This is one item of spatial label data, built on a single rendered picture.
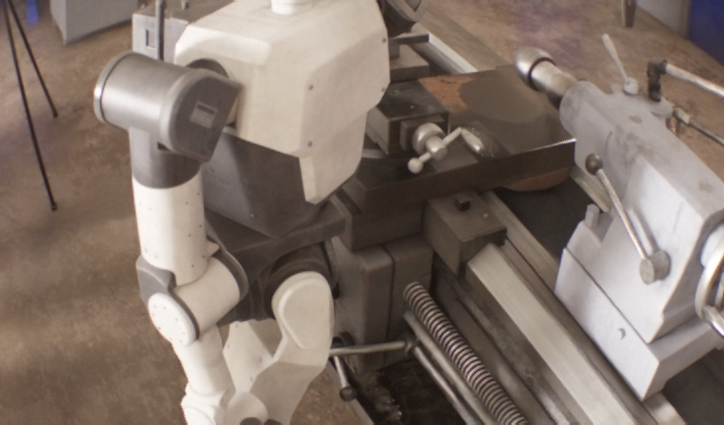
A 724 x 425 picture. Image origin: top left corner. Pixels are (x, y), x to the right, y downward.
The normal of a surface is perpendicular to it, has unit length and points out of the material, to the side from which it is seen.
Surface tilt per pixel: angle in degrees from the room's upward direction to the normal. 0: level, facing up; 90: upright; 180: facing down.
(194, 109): 90
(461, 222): 0
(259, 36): 0
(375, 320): 90
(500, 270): 36
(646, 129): 0
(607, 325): 90
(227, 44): 41
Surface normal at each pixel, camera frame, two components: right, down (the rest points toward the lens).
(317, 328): 0.48, 0.53
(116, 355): 0.02, -0.80
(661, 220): -0.88, 0.03
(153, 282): -0.54, 0.49
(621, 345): -0.91, 0.23
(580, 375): -0.51, -0.51
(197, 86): 0.84, 0.33
